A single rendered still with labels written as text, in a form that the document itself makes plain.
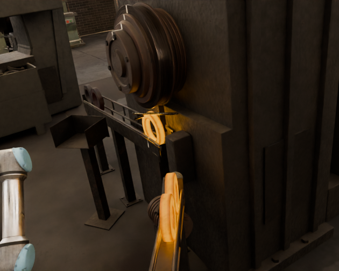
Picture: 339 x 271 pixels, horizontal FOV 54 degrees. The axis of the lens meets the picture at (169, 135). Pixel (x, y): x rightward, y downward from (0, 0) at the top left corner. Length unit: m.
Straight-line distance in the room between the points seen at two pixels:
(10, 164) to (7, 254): 0.36
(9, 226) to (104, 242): 0.82
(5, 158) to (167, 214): 0.82
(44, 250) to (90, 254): 0.31
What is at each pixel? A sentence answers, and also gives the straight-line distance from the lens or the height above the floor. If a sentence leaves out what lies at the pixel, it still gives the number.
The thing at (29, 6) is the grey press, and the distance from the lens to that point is 4.06.
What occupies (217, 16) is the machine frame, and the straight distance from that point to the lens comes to 1.25.
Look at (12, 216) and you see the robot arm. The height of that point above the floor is 0.63.
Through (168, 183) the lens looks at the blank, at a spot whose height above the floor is 0.77.
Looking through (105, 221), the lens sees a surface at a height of 0.01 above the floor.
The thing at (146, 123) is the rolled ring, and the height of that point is 0.77.
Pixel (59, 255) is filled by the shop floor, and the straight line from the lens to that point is 2.26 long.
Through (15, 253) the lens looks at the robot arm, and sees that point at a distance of 1.52.
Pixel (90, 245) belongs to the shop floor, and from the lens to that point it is 2.23.
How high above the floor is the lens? 1.44
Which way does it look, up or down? 25 degrees down
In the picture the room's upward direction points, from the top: 8 degrees counter-clockwise
